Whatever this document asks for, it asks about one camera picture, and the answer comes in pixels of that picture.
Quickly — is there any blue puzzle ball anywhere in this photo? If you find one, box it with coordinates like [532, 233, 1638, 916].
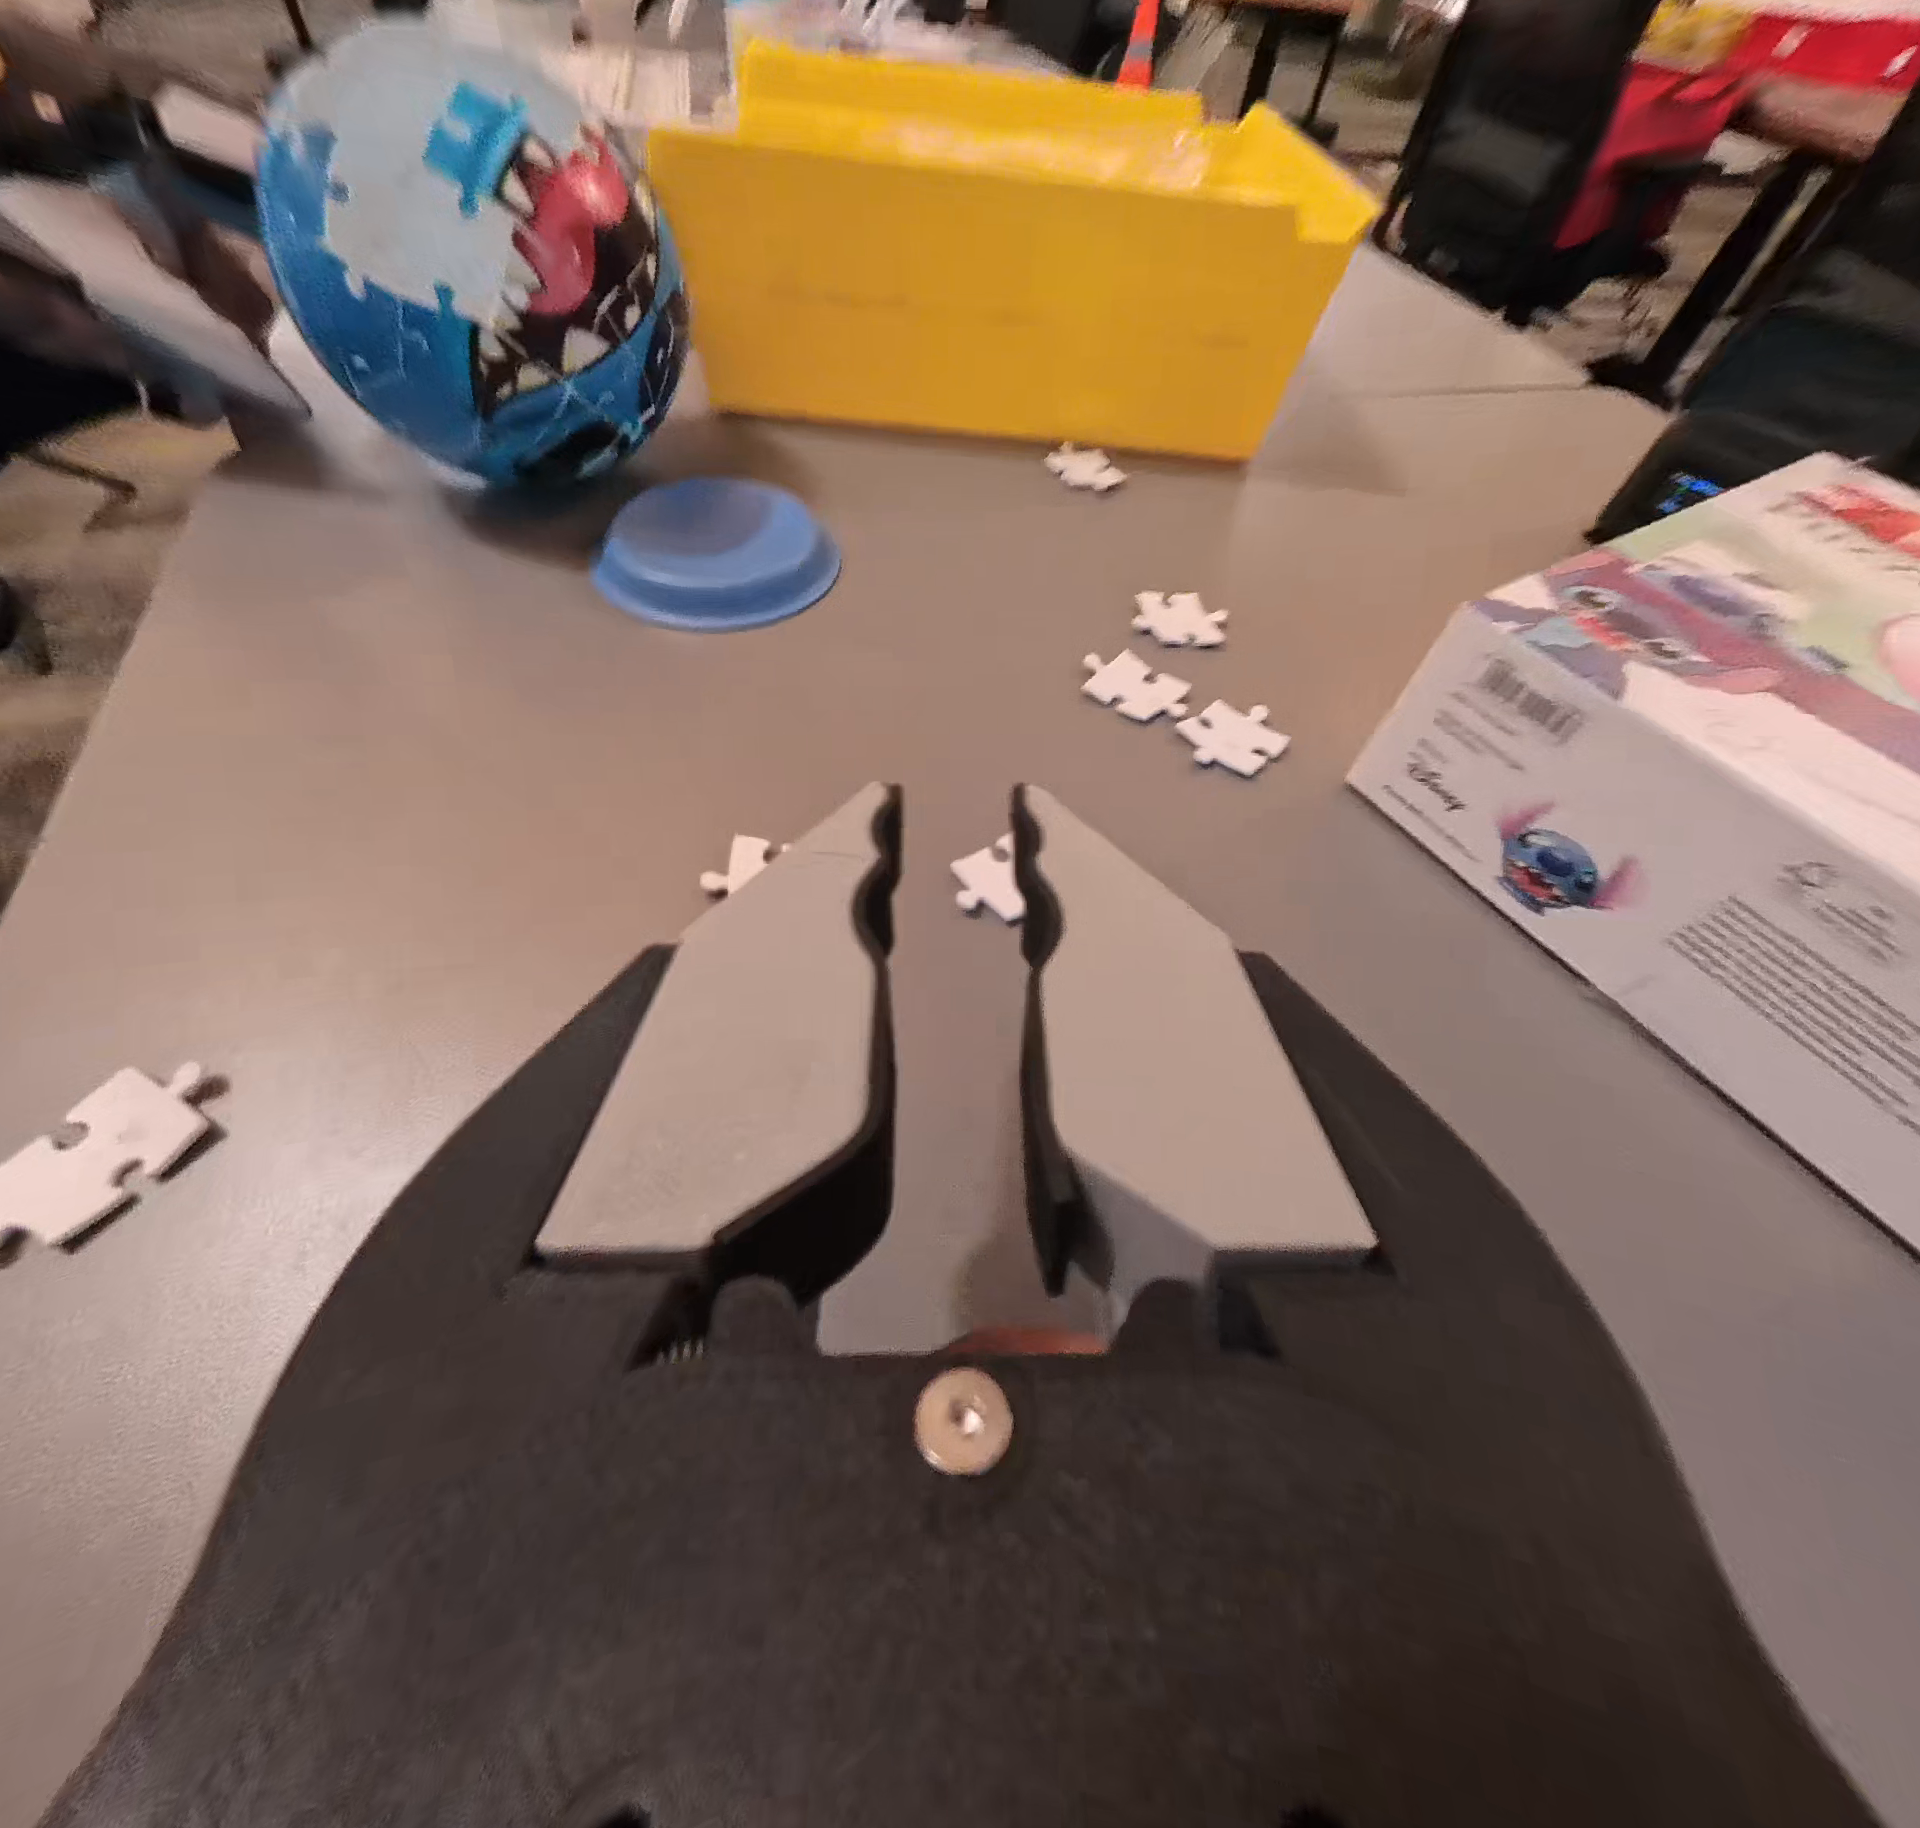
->
[252, 20, 695, 496]

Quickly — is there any black charging case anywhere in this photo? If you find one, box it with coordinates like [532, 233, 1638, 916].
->
[1591, 410, 1815, 548]

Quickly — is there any yellow plastic bin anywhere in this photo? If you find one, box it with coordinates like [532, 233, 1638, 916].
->
[644, 34, 1381, 464]

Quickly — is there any blue ball stand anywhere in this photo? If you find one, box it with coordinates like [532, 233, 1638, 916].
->
[587, 476, 847, 635]

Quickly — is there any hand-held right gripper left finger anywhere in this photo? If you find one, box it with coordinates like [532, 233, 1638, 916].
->
[532, 782, 905, 1278]

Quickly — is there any cardboard puzzle box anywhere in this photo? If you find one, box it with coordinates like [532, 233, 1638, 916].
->
[1345, 451, 1920, 1261]

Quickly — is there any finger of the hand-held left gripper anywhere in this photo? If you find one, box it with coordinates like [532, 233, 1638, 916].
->
[0, 177, 313, 426]
[142, 77, 279, 187]

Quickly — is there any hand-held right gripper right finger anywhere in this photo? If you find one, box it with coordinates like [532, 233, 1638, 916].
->
[1013, 782, 1379, 1298]

